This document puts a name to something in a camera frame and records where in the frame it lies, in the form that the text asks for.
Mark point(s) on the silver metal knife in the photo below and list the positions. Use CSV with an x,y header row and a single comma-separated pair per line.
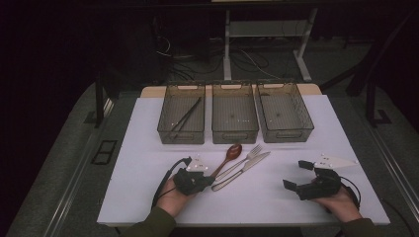
x,y
257,161

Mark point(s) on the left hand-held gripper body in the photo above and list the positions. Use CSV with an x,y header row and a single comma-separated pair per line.
x,y
189,182

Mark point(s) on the metal floor rail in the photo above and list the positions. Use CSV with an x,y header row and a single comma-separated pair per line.
x,y
400,179
70,194

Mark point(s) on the white table board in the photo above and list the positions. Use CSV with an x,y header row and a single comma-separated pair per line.
x,y
263,210

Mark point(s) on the brown wooden spoon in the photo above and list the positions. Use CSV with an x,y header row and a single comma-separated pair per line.
x,y
234,151

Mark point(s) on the white metal desk frame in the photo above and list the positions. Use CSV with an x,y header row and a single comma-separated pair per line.
x,y
227,42

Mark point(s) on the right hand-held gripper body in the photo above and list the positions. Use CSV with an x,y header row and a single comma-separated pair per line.
x,y
322,187

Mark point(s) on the silver metal fork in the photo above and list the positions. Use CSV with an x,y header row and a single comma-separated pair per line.
x,y
253,153

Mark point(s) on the person's left hand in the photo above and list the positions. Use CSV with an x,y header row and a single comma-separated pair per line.
x,y
171,200

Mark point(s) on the person's right hand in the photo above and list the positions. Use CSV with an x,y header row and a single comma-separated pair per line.
x,y
342,205

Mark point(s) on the black metal stand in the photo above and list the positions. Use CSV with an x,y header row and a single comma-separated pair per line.
x,y
370,102

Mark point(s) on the clear grey plastic bin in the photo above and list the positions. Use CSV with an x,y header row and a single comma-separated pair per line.
x,y
234,113
189,131
285,113

